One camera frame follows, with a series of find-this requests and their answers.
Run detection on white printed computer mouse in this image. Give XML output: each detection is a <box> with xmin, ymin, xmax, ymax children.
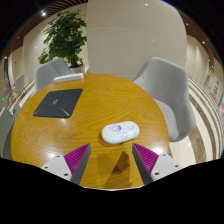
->
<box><xmin>101</xmin><ymin>120</ymin><xmax>141</xmax><ymax>145</ymax></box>

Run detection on grey upholstered armchair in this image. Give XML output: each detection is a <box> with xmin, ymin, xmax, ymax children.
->
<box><xmin>34</xmin><ymin>57</ymin><xmax>73</xmax><ymax>93</ymax></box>
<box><xmin>132</xmin><ymin>56</ymin><xmax>198</xmax><ymax>143</ymax></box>

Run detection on black mouse pad green lines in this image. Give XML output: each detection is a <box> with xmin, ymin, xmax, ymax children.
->
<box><xmin>32</xmin><ymin>88</ymin><xmax>84</xmax><ymax>119</ymax></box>

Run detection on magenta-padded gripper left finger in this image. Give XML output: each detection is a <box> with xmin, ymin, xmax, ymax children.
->
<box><xmin>41</xmin><ymin>142</ymin><xmax>92</xmax><ymax>186</ymax></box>

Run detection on white lounge chair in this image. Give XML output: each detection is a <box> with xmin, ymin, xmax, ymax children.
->
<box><xmin>13</xmin><ymin>73</ymin><xmax>26</xmax><ymax>95</ymax></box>

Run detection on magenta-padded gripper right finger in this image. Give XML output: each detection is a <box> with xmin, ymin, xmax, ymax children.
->
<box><xmin>131</xmin><ymin>142</ymin><xmax>184</xmax><ymax>186</ymax></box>

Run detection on potted green leafy plant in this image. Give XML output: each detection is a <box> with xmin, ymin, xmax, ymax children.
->
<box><xmin>38</xmin><ymin>9</ymin><xmax>88</xmax><ymax>74</ymax></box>

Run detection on white power strip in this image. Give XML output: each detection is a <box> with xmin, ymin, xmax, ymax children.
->
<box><xmin>52</xmin><ymin>72</ymin><xmax>85</xmax><ymax>84</ymax></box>

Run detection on grey-green armchair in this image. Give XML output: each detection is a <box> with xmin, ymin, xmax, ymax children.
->
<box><xmin>0</xmin><ymin>106</ymin><xmax>16</xmax><ymax>160</ymax></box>

